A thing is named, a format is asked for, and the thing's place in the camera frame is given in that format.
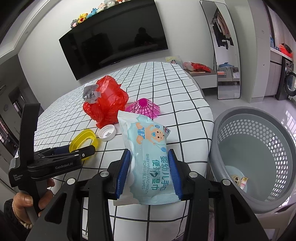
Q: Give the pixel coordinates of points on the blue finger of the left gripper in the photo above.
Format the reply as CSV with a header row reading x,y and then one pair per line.
x,y
47,155
61,150

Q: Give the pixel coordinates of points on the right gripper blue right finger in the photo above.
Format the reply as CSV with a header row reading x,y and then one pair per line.
x,y
175,176

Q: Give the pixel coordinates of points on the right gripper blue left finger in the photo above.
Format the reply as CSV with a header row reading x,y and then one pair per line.
x,y
124,164

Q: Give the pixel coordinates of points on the baby wipes pack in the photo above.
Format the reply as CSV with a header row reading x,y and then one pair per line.
x,y
148,180

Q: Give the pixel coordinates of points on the white plastic lid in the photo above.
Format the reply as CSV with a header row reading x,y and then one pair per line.
x,y
107,132

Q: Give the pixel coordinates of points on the red plastic bag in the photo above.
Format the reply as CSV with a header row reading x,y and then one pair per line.
x,y
112,99

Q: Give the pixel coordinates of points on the grey paper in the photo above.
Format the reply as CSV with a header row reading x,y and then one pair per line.
x,y
90,93

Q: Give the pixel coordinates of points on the person's left hand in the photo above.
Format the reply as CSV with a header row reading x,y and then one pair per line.
x,y
22,201

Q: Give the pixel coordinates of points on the small cartoon snack packet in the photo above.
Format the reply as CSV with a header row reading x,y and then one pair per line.
x,y
241,182

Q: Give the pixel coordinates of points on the grey laundry basket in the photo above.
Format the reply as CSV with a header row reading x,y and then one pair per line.
x,y
248,142

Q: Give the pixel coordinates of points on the low grey tv cabinet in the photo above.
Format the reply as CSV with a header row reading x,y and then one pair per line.
x,y
204,79

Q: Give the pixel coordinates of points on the red bag on cabinet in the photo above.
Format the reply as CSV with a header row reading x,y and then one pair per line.
x,y
197,67

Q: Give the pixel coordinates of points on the framed photo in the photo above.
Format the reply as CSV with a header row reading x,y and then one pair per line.
x,y
175,60

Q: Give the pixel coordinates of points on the grey plush toy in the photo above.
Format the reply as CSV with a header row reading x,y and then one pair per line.
x,y
74,23

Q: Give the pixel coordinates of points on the yellow plush toy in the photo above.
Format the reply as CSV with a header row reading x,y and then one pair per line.
x,y
82,17

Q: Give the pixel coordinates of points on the washing machine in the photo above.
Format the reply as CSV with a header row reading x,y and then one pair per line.
x,y
286,86

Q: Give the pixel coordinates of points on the blue plush toy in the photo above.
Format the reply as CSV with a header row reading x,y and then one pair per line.
x,y
92,13

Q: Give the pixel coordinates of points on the white plush toy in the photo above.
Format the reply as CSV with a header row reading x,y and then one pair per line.
x,y
101,7

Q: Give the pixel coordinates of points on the standing floor mirror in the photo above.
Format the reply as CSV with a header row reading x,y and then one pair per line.
x,y
226,51

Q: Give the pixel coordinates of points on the orange basin on counter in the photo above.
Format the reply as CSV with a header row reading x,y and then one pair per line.
x,y
285,49

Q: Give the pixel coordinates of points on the white tall cabinet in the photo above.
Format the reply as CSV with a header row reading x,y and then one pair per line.
x,y
252,30

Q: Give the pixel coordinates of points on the black wall television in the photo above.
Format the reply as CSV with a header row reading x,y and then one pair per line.
x,y
120,32

